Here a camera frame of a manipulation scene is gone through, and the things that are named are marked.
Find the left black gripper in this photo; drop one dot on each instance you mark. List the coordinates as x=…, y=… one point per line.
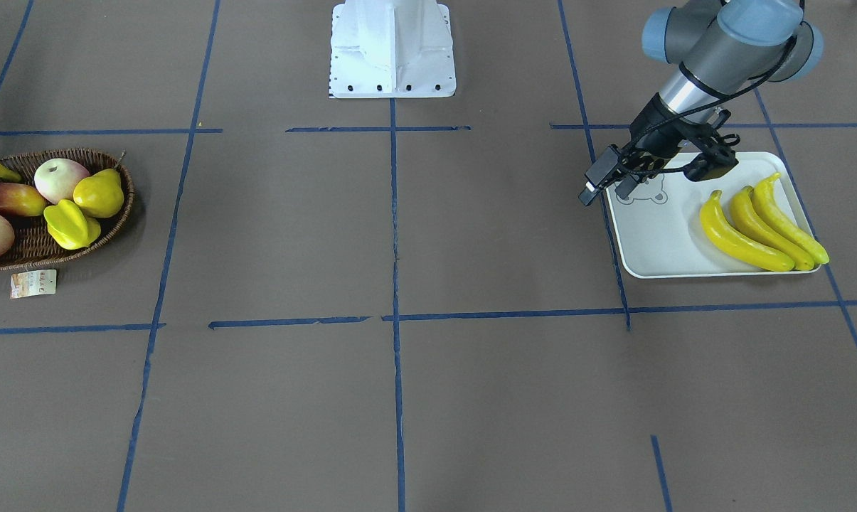
x=653, y=130

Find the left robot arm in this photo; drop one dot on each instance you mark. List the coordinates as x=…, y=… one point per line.
x=721, y=50

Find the cream bear plate tray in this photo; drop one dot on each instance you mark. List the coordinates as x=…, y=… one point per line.
x=657, y=227

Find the woven brown basket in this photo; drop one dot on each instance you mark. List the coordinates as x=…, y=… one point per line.
x=34, y=248

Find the basket paper label tag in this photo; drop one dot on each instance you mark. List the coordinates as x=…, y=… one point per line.
x=33, y=283

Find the pale peach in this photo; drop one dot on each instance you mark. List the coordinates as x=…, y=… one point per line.
x=56, y=179

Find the dark red apple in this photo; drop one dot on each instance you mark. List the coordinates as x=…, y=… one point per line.
x=21, y=200

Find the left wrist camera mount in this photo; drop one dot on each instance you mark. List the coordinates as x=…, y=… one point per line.
x=716, y=153

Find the white camera pole base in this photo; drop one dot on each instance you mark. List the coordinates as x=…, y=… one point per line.
x=391, y=49

